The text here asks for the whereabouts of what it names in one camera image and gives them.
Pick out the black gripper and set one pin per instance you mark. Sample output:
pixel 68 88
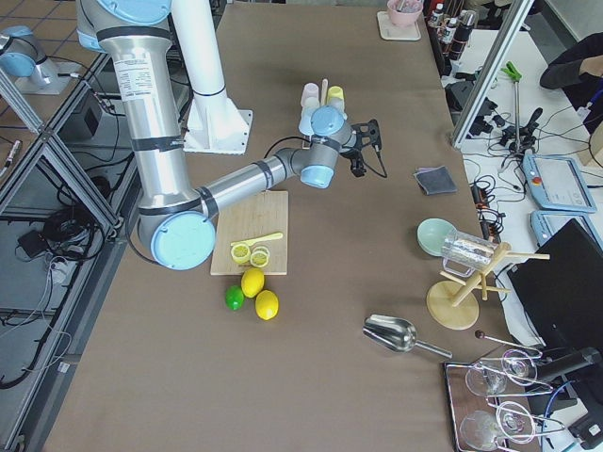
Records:
pixel 352 156

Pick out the pink cup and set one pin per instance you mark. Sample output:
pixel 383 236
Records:
pixel 310 96

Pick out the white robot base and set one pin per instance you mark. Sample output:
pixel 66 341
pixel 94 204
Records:
pixel 214 123

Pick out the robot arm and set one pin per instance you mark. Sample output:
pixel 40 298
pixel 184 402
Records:
pixel 167 63

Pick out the yellow cup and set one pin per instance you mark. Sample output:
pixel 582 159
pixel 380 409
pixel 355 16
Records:
pixel 336 98

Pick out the light blue cup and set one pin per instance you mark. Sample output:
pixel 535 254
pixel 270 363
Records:
pixel 305 126

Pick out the white cup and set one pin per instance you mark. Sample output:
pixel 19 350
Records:
pixel 308 109

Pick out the grey folded cloth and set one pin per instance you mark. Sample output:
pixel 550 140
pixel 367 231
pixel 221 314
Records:
pixel 434 181

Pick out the green bowl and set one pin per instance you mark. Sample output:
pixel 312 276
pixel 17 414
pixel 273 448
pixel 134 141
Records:
pixel 431 234

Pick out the wooden cutting board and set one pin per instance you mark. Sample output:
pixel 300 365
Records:
pixel 261 214

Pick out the beige tray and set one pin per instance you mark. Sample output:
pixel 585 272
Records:
pixel 403 28

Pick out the clear glass mug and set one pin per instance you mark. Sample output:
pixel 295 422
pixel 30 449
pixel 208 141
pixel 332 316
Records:
pixel 464 253

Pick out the pink bowl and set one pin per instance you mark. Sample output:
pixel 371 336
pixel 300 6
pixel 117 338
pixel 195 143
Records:
pixel 404 12

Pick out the yellow plastic knife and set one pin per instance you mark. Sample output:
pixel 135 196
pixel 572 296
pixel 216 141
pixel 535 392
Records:
pixel 263 238

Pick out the lower lemon slice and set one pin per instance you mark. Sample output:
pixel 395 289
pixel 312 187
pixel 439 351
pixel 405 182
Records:
pixel 259 257

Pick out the lemon slice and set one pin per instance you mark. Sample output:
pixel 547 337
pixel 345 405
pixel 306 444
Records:
pixel 259 257
pixel 240 253

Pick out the upper lemon slice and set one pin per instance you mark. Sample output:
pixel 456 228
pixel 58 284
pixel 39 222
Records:
pixel 240 253

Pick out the metal reacher grabber pole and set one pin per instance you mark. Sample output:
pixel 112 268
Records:
pixel 515 76

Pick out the yellow lemon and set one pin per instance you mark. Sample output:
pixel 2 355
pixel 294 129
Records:
pixel 252 282
pixel 267 305

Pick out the wooden mug tree stand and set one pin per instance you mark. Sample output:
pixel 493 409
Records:
pixel 452 303

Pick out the metal scoop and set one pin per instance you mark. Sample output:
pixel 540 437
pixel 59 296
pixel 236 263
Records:
pixel 398 334

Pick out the blue teach pendant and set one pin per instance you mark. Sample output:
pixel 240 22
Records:
pixel 555 183
pixel 545 224

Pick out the green lime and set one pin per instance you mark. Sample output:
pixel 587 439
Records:
pixel 234 298

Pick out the person in blue hoodie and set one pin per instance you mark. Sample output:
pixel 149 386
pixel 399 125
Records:
pixel 578 72

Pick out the black monitor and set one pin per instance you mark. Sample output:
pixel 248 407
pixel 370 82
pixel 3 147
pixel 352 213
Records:
pixel 563 295

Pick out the glass rack tray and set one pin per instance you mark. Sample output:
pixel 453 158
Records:
pixel 488 402

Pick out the white wire cup holder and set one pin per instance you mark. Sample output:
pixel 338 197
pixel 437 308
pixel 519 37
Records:
pixel 322 101

